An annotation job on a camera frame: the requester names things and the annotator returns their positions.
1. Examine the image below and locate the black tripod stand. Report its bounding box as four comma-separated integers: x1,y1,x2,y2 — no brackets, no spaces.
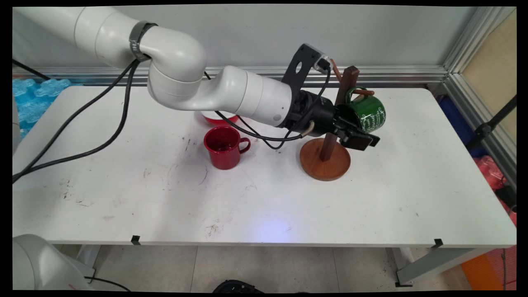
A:
466,95,517,151

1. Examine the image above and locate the black floor cable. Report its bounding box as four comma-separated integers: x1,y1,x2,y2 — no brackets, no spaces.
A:
85,276,130,291

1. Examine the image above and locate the blue foam floor mat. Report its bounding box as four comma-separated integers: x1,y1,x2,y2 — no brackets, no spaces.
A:
12,78,83,141
437,96,489,159

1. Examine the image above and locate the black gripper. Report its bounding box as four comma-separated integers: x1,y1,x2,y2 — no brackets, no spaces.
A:
284,89,381,151

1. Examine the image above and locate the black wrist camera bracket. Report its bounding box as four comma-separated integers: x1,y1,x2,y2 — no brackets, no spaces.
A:
281,43,326,85

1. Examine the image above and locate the aluminium frame rail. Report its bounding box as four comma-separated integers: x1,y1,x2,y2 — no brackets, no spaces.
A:
12,66,448,88
443,72,517,188

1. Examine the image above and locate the grey cable strap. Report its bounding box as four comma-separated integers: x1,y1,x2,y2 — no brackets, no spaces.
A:
129,21,158,62

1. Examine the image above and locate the thin black background cable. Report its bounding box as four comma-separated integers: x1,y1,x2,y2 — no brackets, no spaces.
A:
12,59,52,81

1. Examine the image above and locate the black round floor object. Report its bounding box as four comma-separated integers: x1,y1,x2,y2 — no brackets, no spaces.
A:
212,280,264,293

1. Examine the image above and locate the red enamel mug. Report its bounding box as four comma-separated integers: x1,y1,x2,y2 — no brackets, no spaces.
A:
204,126,251,170

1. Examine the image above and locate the pink foam floor mat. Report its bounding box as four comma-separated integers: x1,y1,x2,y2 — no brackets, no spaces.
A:
474,155,517,226

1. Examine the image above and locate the aluminium frame post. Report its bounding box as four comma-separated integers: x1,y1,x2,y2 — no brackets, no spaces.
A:
442,6,517,75

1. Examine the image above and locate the grey table leg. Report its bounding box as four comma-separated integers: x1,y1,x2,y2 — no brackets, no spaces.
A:
388,247,495,288
54,245,114,285

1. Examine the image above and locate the orange foam floor mat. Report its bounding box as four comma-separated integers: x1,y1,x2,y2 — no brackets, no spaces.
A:
461,246,517,291

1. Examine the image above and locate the green enamel mug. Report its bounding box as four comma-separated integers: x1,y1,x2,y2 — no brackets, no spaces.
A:
336,86,387,134

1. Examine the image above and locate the red and white bowl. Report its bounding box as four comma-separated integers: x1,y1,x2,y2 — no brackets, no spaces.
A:
201,111,240,127

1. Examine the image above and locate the black camera cable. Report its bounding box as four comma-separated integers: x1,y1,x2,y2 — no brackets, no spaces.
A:
12,60,332,184

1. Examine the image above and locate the brown wooden mug tree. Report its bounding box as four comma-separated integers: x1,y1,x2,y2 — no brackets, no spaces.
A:
300,59,375,181

